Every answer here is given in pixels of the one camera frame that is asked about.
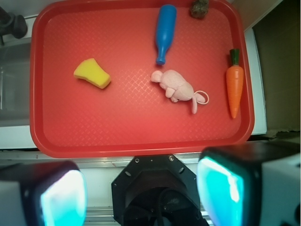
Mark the brown rock-like object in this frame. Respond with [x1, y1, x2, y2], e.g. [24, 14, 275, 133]
[190, 0, 209, 19]

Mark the yellow-green sponge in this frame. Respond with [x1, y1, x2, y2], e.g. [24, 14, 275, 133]
[73, 58, 111, 89]

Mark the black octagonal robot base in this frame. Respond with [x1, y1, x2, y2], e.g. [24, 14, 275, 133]
[111, 155, 208, 226]

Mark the orange toy carrot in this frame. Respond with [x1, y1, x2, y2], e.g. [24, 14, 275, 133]
[226, 48, 244, 119]

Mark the black clamp knob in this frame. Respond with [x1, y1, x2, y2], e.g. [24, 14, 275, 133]
[0, 7, 28, 46]

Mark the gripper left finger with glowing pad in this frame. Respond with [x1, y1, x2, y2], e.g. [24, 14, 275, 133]
[0, 161, 87, 226]

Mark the pink plush mouse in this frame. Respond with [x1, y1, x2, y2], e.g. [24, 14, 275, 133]
[150, 70, 209, 114]

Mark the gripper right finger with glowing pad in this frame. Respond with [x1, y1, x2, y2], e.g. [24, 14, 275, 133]
[197, 141, 301, 226]

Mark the red plastic tray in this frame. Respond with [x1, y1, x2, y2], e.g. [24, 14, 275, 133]
[30, 0, 254, 158]

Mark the blue toy bottle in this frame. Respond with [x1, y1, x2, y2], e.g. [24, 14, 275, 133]
[155, 5, 177, 65]

